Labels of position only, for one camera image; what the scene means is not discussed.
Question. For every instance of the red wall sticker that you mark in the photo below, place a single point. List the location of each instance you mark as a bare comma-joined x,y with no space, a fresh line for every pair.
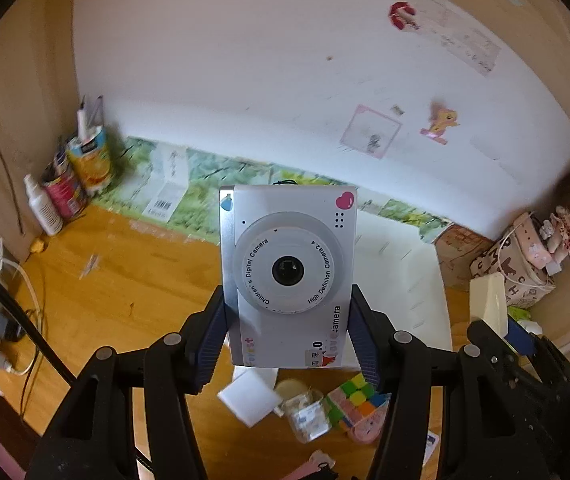
403,16

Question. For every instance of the colourful rubik's cube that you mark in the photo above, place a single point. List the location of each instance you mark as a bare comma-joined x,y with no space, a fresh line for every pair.
354,403

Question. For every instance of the yellow pony wall sticker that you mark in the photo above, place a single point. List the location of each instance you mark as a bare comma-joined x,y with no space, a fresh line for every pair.
441,119

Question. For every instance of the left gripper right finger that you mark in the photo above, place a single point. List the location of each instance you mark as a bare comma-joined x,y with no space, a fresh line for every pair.
369,331

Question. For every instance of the pink pencil case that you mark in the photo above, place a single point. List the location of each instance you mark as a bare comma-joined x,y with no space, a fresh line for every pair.
530,242

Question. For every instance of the white 80W charger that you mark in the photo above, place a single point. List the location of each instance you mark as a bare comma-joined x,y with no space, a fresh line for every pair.
249,399

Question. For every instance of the floss pick box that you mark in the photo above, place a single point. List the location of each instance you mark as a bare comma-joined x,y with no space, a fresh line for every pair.
431,445

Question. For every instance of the lettered canvas bag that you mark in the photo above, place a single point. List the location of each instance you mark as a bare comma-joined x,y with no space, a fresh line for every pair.
524,285

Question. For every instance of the white kids digital camera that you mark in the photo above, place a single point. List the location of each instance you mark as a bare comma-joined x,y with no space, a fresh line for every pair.
287,283

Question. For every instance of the pink can pen holder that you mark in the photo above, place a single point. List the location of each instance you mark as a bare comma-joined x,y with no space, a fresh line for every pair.
63,187

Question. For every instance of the green leaf paper strip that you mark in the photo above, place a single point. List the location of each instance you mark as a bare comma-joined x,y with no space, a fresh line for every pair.
193,192

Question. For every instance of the round beige lid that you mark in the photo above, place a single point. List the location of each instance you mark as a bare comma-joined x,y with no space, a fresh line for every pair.
290,389

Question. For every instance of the white plastic storage bin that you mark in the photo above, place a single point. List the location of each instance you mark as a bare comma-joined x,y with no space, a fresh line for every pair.
399,275

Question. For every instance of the white spray bottle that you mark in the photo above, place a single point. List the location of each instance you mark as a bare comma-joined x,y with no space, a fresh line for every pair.
42,206

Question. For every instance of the pink square wall sticker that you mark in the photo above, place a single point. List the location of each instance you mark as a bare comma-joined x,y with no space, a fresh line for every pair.
370,132

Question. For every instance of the clear acrylic sticker block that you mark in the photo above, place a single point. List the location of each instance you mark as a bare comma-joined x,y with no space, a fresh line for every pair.
307,416

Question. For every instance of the pink correction tape dispenser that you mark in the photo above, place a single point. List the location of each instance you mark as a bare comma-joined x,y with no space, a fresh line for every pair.
368,430

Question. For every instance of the pink comb with cap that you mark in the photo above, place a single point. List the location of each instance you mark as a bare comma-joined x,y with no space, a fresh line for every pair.
318,463

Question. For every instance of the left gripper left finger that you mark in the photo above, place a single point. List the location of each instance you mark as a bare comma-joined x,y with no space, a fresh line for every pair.
211,330

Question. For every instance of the beige small box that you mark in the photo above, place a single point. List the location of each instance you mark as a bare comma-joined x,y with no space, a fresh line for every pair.
487,302

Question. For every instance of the green tissue pack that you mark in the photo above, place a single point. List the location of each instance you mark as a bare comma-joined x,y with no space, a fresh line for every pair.
524,319

